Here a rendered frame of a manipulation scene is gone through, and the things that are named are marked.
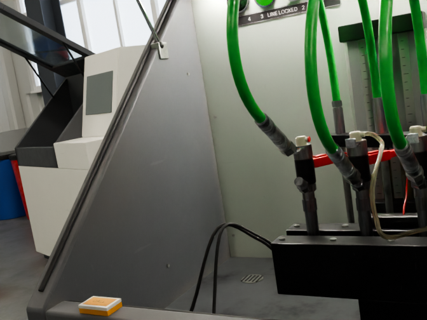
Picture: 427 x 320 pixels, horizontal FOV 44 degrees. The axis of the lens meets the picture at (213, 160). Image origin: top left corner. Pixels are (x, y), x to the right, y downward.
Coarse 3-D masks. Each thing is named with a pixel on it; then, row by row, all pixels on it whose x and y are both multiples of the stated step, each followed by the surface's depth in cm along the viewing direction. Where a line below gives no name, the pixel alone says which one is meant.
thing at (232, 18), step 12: (228, 0) 62; (228, 12) 62; (324, 12) 90; (228, 24) 61; (324, 24) 91; (228, 36) 61; (324, 36) 92; (228, 48) 61; (240, 60) 61; (240, 72) 62; (336, 72) 94; (240, 84) 62; (336, 84) 94; (240, 96) 63; (252, 96) 64; (336, 96) 94; (252, 108) 64
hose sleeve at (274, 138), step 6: (264, 120) 66; (270, 120) 67; (258, 126) 68; (264, 126) 67; (270, 126) 67; (276, 126) 69; (264, 132) 68; (270, 132) 68; (276, 132) 69; (270, 138) 70; (276, 138) 70; (282, 138) 70; (276, 144) 71; (282, 144) 71; (288, 144) 72
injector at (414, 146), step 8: (424, 136) 69; (416, 144) 69; (424, 144) 69; (416, 152) 70; (424, 152) 70; (424, 160) 70; (424, 168) 70; (424, 176) 70; (416, 184) 69; (424, 184) 69; (416, 192) 71; (424, 192) 71; (416, 200) 72; (424, 200) 71; (416, 208) 72; (424, 208) 71; (424, 216) 71; (424, 224) 71; (424, 232) 72
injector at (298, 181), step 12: (300, 156) 78; (312, 156) 78; (300, 168) 78; (312, 168) 78; (300, 180) 76; (312, 180) 78; (312, 192) 79; (312, 204) 79; (312, 216) 79; (312, 228) 79
